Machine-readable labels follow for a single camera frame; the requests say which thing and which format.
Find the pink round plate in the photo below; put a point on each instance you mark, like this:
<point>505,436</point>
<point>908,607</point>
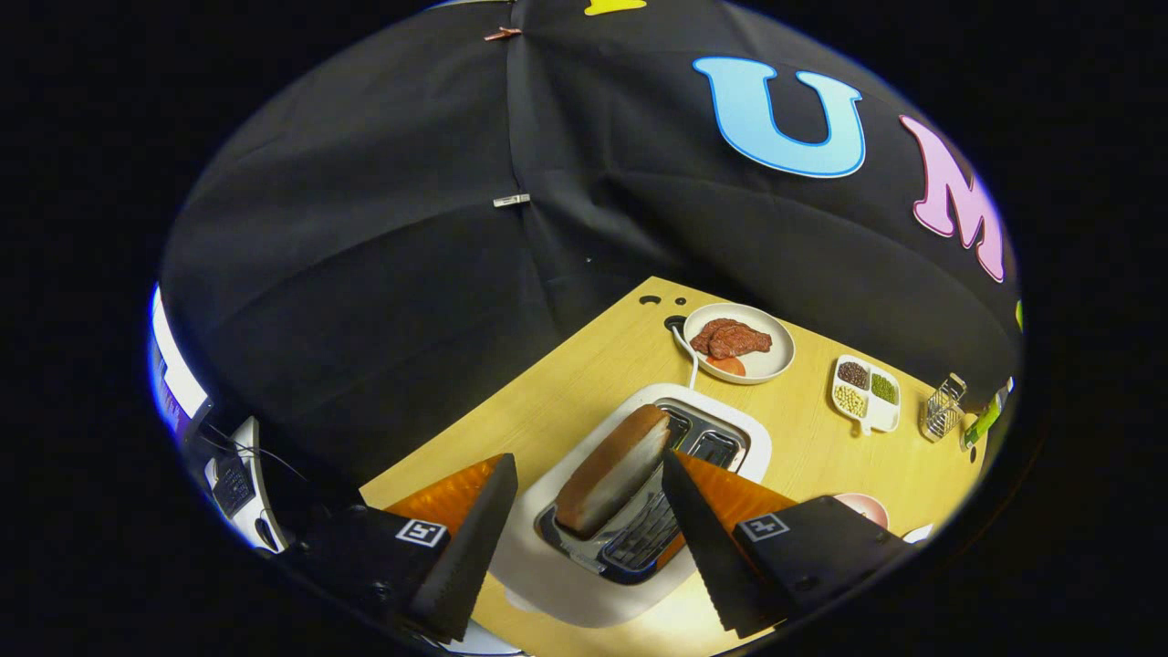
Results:
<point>867,506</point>

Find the orange carrot slice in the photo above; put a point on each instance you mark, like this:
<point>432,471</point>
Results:
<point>726,365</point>

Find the green label drink bottle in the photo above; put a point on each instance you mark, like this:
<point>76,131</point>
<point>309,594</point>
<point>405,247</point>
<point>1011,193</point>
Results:
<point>981,424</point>

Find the white device with dark keypad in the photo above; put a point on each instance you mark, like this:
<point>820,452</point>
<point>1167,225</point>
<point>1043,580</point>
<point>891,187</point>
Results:
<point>251,511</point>

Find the white square plate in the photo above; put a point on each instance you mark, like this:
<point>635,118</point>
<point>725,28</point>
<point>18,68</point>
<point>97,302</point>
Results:
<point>917,534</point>

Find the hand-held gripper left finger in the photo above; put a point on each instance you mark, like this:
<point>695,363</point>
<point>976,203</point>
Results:
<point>470,557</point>

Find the red meat slices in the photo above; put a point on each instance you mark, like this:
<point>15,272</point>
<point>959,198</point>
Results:
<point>735,339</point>

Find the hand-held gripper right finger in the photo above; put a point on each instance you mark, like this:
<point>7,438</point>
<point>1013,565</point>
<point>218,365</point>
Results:
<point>707,557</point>

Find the bright white panel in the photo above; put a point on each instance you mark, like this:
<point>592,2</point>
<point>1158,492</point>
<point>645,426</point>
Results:
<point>178,383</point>

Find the black backdrop cloth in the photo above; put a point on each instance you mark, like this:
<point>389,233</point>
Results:
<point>365,228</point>

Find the silver backdrop clip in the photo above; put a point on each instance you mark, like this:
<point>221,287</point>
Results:
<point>511,200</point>

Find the copper backdrop clip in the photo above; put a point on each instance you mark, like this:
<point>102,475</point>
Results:
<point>502,34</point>

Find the white toaster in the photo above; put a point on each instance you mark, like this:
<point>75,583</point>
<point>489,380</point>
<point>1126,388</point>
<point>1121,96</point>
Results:
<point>584,593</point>

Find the white divided bean dish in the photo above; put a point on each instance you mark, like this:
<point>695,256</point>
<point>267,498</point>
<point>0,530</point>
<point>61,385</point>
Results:
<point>883,420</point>

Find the beige round plate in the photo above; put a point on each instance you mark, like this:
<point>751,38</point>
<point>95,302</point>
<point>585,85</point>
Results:
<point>771,365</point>

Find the plain bread slice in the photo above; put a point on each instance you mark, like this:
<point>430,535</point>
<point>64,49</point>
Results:
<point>607,474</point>

